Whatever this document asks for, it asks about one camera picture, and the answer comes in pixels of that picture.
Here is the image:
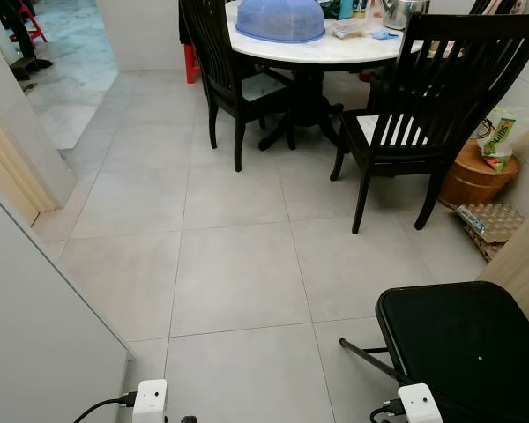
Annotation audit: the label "black folding chair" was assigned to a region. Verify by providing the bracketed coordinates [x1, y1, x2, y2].
[339, 281, 529, 423]

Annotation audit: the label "clear plastic food container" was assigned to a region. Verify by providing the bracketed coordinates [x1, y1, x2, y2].
[326, 18, 372, 41]

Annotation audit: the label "blue mesh food cover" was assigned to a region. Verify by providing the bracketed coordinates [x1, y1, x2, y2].
[235, 0, 326, 44]

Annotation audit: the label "light wooden cabinet side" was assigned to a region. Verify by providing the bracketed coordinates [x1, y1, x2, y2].
[477, 204, 529, 346]

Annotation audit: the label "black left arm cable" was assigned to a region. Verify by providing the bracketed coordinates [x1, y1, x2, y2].
[73, 395, 138, 423]

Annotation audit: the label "dark wooden slat chair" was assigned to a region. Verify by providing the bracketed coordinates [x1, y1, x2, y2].
[469, 0, 523, 17]
[177, 0, 297, 174]
[330, 11, 529, 235]

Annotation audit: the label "person in dark clothes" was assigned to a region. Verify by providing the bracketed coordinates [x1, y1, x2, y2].
[0, 0, 56, 82]

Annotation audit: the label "light wooden door frame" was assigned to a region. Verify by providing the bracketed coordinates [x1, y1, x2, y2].
[0, 95, 61, 228]

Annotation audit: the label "round wooden bucket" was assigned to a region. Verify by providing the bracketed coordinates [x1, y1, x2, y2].
[438, 138, 520, 210]

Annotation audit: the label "red metal chair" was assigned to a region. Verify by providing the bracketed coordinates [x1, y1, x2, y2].
[9, 0, 49, 45]

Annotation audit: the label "round white dining table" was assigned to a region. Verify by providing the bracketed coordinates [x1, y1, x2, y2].
[224, 0, 477, 152]

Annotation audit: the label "green yellow snack bag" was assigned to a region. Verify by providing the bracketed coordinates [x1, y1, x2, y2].
[477, 107, 529, 174]

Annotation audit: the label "red plastic stool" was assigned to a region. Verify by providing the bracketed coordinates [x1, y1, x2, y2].
[183, 44, 201, 85]

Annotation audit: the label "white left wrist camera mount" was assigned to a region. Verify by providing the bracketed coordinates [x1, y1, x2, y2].
[132, 379, 169, 423]

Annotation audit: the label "steel kettle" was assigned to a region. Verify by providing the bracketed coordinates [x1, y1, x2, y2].
[381, 0, 431, 32]

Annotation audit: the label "cardboard egg tray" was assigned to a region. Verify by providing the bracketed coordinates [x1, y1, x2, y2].
[455, 202, 526, 262]

